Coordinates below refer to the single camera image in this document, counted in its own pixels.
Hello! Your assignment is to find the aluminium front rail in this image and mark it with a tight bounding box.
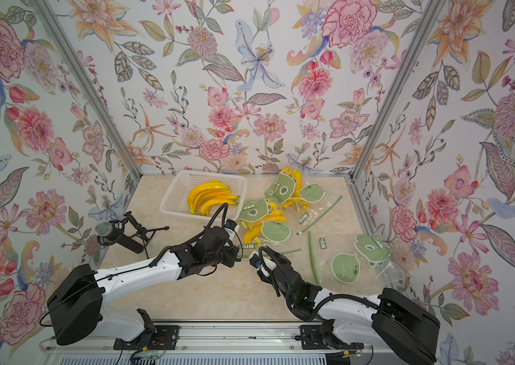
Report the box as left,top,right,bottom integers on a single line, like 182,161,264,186
39,322,434,364

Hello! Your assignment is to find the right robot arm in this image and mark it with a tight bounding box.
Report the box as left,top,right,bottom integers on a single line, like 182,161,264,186
248,246,440,364

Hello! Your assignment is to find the white plastic basket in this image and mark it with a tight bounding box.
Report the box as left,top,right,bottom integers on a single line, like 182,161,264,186
159,170,248,221

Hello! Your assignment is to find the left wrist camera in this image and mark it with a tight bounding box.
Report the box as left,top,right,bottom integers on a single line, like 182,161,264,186
224,219,239,233

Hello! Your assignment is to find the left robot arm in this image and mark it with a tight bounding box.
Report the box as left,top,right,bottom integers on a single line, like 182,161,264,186
46,220,240,348

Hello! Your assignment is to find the zip-top bag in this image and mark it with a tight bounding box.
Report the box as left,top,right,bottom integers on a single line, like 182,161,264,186
237,198,303,259
265,167,343,236
308,232,408,290

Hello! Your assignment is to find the black microphone on tripod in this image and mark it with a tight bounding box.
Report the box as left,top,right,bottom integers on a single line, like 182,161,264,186
95,211,170,258

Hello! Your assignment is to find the yellow banana bunch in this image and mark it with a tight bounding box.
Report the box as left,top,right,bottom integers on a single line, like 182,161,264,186
187,180,239,217

